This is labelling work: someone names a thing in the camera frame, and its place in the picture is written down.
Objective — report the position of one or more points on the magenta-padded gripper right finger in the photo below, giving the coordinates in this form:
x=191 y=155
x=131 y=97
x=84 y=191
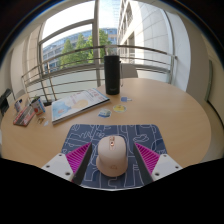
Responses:
x=165 y=166

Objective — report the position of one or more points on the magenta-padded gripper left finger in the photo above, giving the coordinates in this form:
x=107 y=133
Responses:
x=60 y=166

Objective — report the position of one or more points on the white computer mouse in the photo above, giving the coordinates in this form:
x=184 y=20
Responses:
x=111 y=156

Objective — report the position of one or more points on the blue patterned mouse pad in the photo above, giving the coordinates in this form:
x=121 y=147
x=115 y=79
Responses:
x=146 y=136

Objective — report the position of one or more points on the small flat sticker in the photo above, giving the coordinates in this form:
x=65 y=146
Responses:
x=104 y=113
x=119 y=108
x=41 y=120
x=126 y=99
x=46 y=123

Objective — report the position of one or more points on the red magazine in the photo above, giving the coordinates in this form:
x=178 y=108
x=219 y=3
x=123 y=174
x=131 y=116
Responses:
x=24 y=116

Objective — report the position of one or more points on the open light picture book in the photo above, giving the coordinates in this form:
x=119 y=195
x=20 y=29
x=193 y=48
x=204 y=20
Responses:
x=78 y=105

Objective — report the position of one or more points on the small printed mug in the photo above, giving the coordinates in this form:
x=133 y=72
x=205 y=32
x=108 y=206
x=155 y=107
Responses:
x=18 y=105

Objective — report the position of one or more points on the black chair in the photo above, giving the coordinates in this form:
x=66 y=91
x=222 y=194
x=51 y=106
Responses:
x=5 y=101

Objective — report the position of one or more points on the white chair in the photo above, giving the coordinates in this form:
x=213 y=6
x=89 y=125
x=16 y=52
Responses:
x=129 y=71

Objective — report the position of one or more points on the black cylindrical bottle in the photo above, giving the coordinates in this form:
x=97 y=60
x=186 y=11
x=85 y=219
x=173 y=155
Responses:
x=112 y=75

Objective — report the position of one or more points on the metal balcony railing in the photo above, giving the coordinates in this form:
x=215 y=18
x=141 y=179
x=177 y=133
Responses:
x=66 y=51

